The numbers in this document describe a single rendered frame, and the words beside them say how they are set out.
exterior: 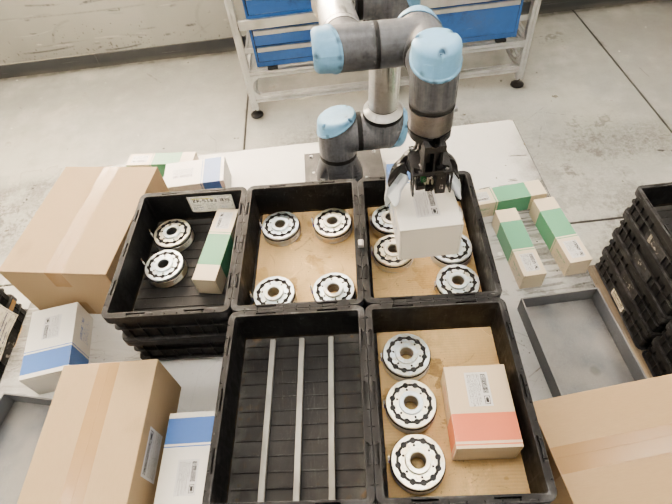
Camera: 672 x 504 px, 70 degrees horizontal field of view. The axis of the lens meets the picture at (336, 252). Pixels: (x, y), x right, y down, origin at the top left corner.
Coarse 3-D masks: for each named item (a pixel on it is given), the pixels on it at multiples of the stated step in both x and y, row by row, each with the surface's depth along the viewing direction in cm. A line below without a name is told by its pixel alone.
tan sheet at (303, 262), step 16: (304, 224) 135; (352, 224) 133; (304, 240) 131; (352, 240) 130; (272, 256) 129; (288, 256) 128; (304, 256) 128; (320, 256) 127; (336, 256) 127; (352, 256) 126; (272, 272) 125; (288, 272) 125; (304, 272) 124; (320, 272) 124; (336, 272) 124; (352, 272) 123; (304, 288) 121
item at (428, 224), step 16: (416, 192) 96; (432, 192) 96; (448, 192) 95; (400, 208) 94; (416, 208) 93; (432, 208) 93; (448, 208) 93; (400, 224) 91; (416, 224) 91; (432, 224) 91; (448, 224) 90; (400, 240) 92; (416, 240) 93; (432, 240) 93; (448, 240) 93; (400, 256) 96; (416, 256) 97
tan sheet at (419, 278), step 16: (368, 208) 136; (464, 224) 130; (384, 272) 122; (400, 272) 122; (416, 272) 121; (432, 272) 121; (384, 288) 119; (400, 288) 119; (416, 288) 118; (432, 288) 118; (480, 288) 117
